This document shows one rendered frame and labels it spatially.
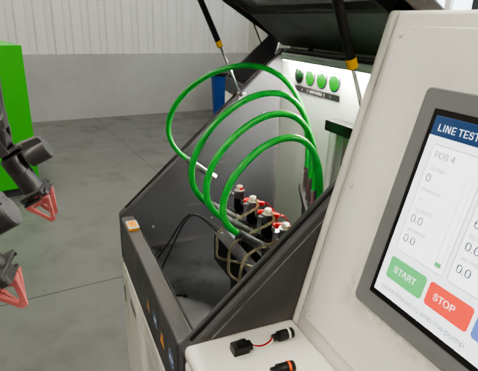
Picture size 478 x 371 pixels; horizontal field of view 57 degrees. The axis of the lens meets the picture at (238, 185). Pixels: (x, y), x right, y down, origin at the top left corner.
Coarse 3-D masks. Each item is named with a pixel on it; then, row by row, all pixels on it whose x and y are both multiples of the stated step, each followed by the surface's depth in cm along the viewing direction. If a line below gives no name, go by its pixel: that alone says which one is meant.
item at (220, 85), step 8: (224, 72) 701; (216, 80) 700; (224, 80) 693; (216, 88) 705; (224, 88) 698; (216, 96) 711; (224, 96) 703; (216, 104) 716; (224, 104) 708; (216, 112) 722
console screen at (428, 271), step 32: (448, 96) 60; (416, 128) 64; (448, 128) 60; (416, 160) 64; (448, 160) 59; (416, 192) 63; (448, 192) 58; (384, 224) 68; (416, 224) 62; (448, 224) 58; (384, 256) 67; (416, 256) 62; (448, 256) 57; (384, 288) 66; (416, 288) 61; (448, 288) 57; (384, 320) 66; (416, 320) 61; (448, 320) 56; (448, 352) 56
